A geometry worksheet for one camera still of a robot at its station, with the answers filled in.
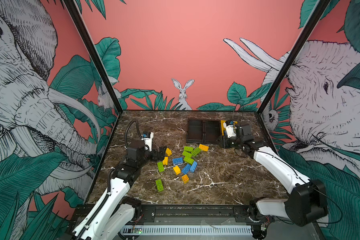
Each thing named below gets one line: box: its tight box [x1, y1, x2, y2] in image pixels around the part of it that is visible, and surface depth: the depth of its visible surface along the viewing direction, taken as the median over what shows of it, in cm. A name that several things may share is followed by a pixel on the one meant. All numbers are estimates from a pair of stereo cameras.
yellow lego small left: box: [162, 156, 169, 166], surface depth 92 cm
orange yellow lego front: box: [181, 174, 190, 184], surface depth 85 cm
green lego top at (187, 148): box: [183, 146, 194, 152], surface depth 100 cm
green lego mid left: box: [157, 161, 165, 173], surface depth 92 cm
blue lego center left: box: [172, 157, 184, 165], surface depth 95 cm
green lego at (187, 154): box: [181, 151, 193, 158], surface depth 97 cm
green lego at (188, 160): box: [183, 156, 195, 165], surface depth 95 cm
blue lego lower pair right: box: [189, 161, 198, 173], surface depth 90 cm
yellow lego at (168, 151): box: [165, 147, 173, 157], surface depth 97 cm
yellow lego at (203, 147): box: [198, 143, 209, 152], surface depth 100 cm
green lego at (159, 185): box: [155, 179, 164, 192], surface depth 84 cm
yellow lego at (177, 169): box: [173, 165, 181, 175], surface depth 89 cm
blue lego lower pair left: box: [181, 163, 192, 175], surface depth 91 cm
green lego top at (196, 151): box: [191, 147, 202, 157], surface depth 100 cm
